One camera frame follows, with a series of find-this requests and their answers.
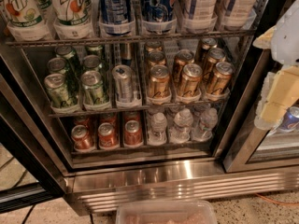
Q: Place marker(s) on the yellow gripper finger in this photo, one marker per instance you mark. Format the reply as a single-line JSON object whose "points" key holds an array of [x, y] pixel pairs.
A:
{"points": [[264, 41], [279, 92]]}

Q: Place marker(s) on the blue pepsi can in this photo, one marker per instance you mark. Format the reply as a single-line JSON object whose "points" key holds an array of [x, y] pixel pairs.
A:
{"points": [[157, 10]]}

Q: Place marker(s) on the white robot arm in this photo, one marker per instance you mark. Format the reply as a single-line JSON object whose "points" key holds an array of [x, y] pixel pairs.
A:
{"points": [[285, 40]]}

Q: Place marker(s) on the blue can behind glass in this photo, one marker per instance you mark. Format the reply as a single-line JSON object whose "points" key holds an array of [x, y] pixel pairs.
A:
{"points": [[290, 120]]}

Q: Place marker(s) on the middle gold can right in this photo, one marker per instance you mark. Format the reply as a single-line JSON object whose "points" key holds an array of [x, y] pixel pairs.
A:
{"points": [[214, 55]]}

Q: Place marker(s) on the gold can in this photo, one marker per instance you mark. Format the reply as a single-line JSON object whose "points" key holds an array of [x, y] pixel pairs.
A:
{"points": [[190, 78], [156, 58], [220, 78], [158, 82], [183, 57], [214, 55], [204, 45]]}

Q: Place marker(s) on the front gold can right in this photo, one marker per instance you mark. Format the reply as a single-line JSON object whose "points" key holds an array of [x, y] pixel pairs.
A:
{"points": [[220, 78]]}

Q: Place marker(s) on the back gold can right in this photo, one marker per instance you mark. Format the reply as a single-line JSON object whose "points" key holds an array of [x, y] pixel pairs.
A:
{"points": [[204, 45]]}

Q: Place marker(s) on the front gold can middle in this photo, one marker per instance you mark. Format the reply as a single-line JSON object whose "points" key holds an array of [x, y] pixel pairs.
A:
{"points": [[190, 78]]}

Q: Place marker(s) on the middle gold can left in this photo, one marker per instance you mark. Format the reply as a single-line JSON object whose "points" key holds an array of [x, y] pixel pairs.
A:
{"points": [[156, 58]]}

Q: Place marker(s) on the front gold can left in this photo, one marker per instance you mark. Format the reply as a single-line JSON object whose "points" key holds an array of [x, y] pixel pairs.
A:
{"points": [[158, 82]]}

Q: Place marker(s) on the silver grey can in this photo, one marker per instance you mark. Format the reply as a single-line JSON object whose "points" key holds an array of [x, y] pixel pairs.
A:
{"points": [[122, 75]]}

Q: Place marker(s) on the blue white tall can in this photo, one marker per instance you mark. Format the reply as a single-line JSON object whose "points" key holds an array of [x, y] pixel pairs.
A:
{"points": [[116, 14]]}

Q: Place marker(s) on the front right orange can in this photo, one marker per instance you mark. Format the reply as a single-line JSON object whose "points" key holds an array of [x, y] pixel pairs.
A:
{"points": [[132, 133]]}

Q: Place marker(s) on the orange can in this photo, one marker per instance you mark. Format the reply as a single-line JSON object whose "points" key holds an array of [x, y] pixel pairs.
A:
{"points": [[107, 136], [83, 141], [132, 133]]}

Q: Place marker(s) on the stainless steel fridge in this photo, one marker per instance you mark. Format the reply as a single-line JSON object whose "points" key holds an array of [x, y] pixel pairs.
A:
{"points": [[239, 158]]}

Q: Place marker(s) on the green can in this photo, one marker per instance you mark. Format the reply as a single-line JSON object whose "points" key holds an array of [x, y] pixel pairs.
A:
{"points": [[70, 54], [93, 62], [61, 66], [59, 92], [94, 88]]}

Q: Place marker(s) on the front middle orange can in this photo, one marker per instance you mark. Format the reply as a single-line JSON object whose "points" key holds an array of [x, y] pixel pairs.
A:
{"points": [[107, 136]]}

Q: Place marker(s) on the back left green can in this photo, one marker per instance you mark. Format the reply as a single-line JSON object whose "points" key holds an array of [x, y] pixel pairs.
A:
{"points": [[70, 54]]}

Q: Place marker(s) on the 7up can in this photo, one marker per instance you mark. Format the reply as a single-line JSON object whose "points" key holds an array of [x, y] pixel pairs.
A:
{"points": [[72, 12], [23, 13]]}

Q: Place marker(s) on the front left orange can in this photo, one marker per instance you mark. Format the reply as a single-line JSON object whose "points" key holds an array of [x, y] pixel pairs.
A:
{"points": [[83, 141]]}

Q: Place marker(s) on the middle left green can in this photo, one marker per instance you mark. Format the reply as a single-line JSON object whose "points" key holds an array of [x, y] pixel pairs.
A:
{"points": [[61, 66]]}

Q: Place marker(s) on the front left green can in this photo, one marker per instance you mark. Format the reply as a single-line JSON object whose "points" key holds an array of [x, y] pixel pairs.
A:
{"points": [[59, 92]]}

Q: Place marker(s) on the left 7up can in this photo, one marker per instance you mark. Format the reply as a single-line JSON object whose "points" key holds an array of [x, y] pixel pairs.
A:
{"points": [[23, 13]]}

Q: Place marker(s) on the white carton drink right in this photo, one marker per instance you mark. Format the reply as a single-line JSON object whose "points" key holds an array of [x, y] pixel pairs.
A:
{"points": [[236, 12]]}

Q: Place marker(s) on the white carton drink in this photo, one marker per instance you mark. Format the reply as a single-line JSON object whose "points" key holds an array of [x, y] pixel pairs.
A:
{"points": [[236, 12], [197, 9]]}

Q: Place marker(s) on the white carton drink left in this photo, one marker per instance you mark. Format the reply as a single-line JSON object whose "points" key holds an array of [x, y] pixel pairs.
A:
{"points": [[197, 9]]}

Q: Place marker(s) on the middle water bottle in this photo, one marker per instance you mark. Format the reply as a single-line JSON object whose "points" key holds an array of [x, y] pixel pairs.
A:
{"points": [[180, 132]]}

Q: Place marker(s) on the left water bottle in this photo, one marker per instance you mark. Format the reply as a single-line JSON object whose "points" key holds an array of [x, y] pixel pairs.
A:
{"points": [[157, 131]]}

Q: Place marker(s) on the clear plastic container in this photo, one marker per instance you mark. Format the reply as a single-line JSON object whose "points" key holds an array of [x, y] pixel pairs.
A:
{"points": [[166, 212]]}

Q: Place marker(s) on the middle wire shelf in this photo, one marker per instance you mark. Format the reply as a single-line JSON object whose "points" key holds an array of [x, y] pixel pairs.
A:
{"points": [[135, 108]]}

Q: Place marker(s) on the wire shelf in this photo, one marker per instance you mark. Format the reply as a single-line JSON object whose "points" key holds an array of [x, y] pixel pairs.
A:
{"points": [[135, 108], [124, 39]]}

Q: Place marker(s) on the top wire shelf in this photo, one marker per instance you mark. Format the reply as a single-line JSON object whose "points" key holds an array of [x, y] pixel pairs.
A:
{"points": [[124, 39]]}

